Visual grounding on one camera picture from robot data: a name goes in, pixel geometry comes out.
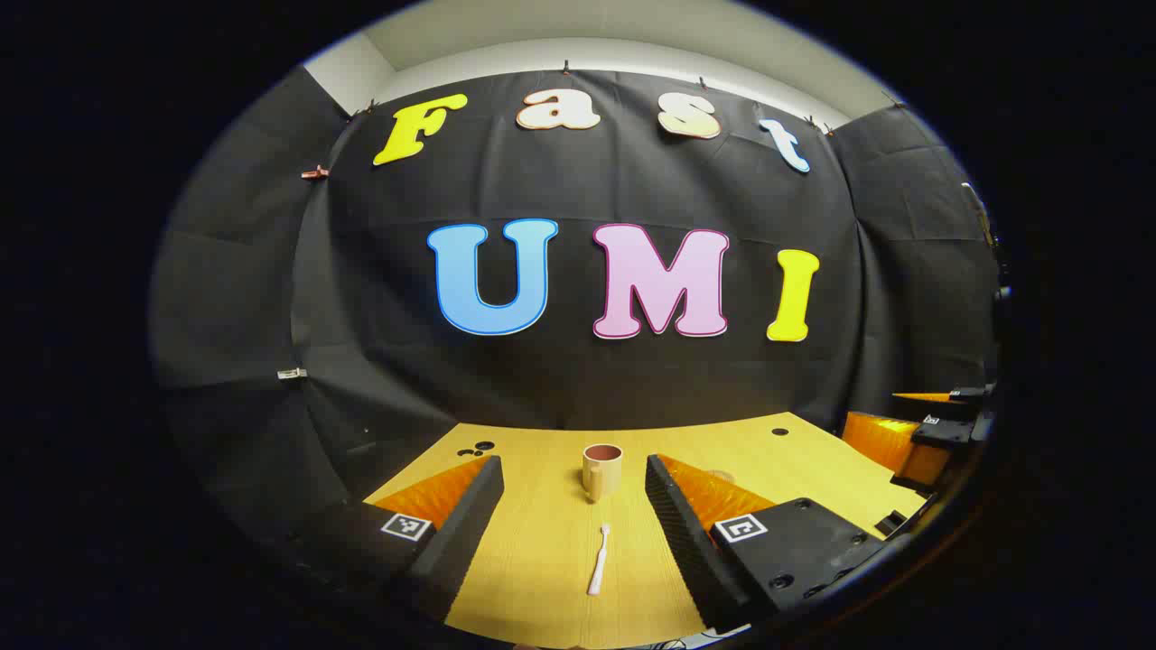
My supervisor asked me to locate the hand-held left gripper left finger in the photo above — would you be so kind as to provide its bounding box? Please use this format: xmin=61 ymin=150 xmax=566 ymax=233
xmin=271 ymin=454 xmax=505 ymax=626

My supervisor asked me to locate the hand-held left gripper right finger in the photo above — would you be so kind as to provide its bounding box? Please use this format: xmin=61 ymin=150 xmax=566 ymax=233
xmin=644 ymin=453 xmax=888 ymax=635

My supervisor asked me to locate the pale pink toothbrush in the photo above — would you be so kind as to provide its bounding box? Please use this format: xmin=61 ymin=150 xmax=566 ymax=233
xmin=587 ymin=524 xmax=612 ymax=597

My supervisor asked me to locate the beige cup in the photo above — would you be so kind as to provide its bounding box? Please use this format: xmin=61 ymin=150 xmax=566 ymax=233
xmin=581 ymin=443 xmax=624 ymax=503

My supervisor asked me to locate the wooden desktop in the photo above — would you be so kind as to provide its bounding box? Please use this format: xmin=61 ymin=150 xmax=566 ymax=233
xmin=361 ymin=412 xmax=931 ymax=650

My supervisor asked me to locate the black backdrop cloth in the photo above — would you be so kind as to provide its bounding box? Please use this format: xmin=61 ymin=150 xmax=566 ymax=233
xmin=149 ymin=63 xmax=1003 ymax=543

